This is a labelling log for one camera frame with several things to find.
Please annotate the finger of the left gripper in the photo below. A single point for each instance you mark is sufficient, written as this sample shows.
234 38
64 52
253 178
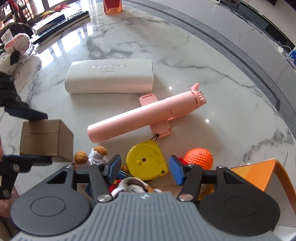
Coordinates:
13 104
12 165

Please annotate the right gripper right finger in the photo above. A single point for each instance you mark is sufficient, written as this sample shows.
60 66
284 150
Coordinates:
188 177

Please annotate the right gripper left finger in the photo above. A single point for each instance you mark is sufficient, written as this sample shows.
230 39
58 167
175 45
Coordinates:
102 176

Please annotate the plush dog toy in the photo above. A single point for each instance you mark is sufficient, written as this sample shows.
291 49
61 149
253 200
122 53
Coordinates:
123 183

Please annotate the yellow tape measure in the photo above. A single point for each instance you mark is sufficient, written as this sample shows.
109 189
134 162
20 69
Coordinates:
145 160

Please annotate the small brown cardboard box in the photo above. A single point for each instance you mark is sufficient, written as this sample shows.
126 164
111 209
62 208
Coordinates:
50 138

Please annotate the white glasses case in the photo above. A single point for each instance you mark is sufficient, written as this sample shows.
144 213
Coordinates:
110 76

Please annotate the orange knitted ball toy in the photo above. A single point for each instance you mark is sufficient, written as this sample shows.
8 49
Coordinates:
198 156

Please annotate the white plush rabbit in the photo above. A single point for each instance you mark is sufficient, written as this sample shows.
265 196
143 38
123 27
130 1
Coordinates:
13 52

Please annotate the orange rimmed white box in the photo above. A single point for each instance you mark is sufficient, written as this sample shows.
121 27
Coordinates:
250 200

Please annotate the black keyboard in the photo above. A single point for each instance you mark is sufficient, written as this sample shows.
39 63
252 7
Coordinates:
59 28

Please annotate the orange liquid bottle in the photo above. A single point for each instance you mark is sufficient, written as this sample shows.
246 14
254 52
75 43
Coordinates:
112 6

